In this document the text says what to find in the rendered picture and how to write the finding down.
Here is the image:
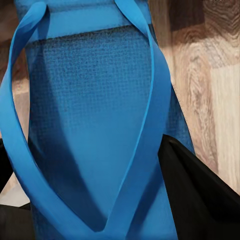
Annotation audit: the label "sandal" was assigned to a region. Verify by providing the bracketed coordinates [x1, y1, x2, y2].
[0, 0, 195, 240]

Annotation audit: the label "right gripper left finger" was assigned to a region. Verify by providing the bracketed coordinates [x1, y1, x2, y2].
[0, 137, 14, 193]

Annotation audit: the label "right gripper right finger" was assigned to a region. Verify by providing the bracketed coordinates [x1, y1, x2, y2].
[157, 134, 240, 240]

